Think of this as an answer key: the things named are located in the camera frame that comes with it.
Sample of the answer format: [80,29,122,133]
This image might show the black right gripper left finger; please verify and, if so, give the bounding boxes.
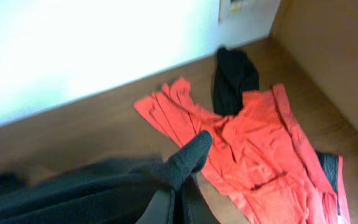
[136,190,175,224]

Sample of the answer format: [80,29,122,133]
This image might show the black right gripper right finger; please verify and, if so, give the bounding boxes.
[181,176,220,224]

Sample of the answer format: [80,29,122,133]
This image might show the dark green Nike t-shirt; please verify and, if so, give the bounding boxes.
[0,131,212,223]

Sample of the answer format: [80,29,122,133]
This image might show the red t-shirt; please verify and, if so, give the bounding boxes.
[134,78,350,223]

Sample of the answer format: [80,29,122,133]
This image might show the black garment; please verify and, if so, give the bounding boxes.
[213,47,259,116]

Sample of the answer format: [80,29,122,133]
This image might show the wall outlet plate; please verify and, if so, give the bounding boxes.
[219,0,256,22]

